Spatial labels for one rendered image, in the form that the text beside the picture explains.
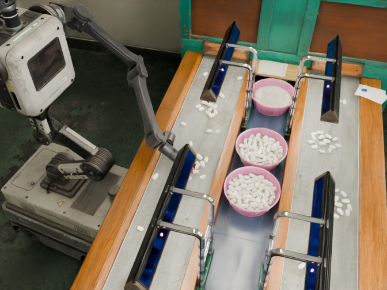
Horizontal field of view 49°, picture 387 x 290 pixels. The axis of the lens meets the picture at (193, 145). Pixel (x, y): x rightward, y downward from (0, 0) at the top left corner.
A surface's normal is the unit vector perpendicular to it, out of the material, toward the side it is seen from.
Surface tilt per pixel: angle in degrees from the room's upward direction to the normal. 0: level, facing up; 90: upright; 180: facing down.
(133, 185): 0
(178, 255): 0
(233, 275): 0
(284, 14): 90
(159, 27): 90
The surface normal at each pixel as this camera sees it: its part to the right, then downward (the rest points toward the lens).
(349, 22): -0.26, 0.71
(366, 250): 0.00, -0.68
